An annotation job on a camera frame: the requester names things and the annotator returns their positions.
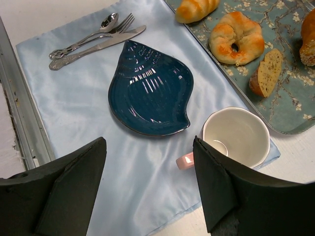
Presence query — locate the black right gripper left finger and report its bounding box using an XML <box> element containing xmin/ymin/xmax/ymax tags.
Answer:
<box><xmin>0</xmin><ymin>137</ymin><xmax>107</xmax><ymax>236</ymax></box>

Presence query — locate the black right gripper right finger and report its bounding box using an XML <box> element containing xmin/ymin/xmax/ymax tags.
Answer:
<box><xmin>193</xmin><ymin>138</ymin><xmax>315</xmax><ymax>236</ymax></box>

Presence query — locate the seeded bread slice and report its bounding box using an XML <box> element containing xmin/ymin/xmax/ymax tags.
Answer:
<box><xmin>249</xmin><ymin>49</ymin><xmax>283</xmax><ymax>98</ymax></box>

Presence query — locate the large orange bread loaf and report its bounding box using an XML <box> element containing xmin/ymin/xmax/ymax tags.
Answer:
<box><xmin>299</xmin><ymin>9</ymin><xmax>315</xmax><ymax>66</ymax></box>

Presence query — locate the striped orange bread roll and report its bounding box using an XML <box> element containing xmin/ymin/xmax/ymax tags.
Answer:
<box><xmin>175</xmin><ymin>0</ymin><xmax>220</xmax><ymax>24</ymax></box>

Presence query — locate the pink and white mug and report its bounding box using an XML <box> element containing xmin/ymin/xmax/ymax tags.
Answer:
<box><xmin>175</xmin><ymin>106</ymin><xmax>271</xmax><ymax>171</ymax></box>

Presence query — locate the floral metal tray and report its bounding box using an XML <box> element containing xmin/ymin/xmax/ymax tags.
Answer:
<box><xmin>164</xmin><ymin>0</ymin><xmax>315</xmax><ymax>136</ymax></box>

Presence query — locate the blue shell-shaped plate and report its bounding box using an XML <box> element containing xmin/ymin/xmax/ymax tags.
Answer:
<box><xmin>108</xmin><ymin>40</ymin><xmax>194</xmax><ymax>136</ymax></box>

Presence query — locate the light blue cloth placemat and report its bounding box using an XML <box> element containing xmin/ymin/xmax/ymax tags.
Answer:
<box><xmin>16</xmin><ymin>0</ymin><xmax>281</xmax><ymax>236</ymax></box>

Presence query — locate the silver fork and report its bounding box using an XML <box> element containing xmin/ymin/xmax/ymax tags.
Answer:
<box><xmin>49</xmin><ymin>12</ymin><xmax>134</xmax><ymax>60</ymax></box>

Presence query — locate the silver knife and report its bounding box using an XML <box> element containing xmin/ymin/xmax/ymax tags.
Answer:
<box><xmin>49</xmin><ymin>25</ymin><xmax>147</xmax><ymax>70</ymax></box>

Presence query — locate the silver spoon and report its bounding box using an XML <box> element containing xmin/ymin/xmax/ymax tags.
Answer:
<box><xmin>48</xmin><ymin>12</ymin><xmax>120</xmax><ymax>59</ymax></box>

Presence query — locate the ring-shaped croissant bread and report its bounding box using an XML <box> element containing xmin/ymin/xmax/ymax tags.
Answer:
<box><xmin>209</xmin><ymin>11</ymin><xmax>264</xmax><ymax>66</ymax></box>

